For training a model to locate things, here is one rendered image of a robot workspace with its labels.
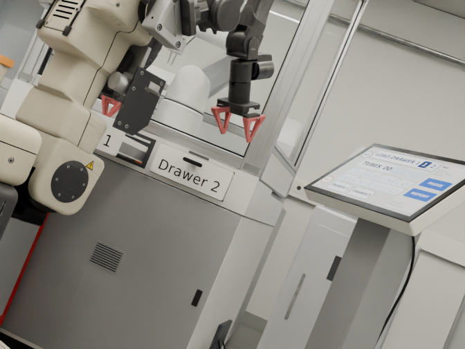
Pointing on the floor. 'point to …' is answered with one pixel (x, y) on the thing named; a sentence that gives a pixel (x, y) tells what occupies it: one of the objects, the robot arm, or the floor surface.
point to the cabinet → (135, 270)
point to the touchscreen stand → (362, 288)
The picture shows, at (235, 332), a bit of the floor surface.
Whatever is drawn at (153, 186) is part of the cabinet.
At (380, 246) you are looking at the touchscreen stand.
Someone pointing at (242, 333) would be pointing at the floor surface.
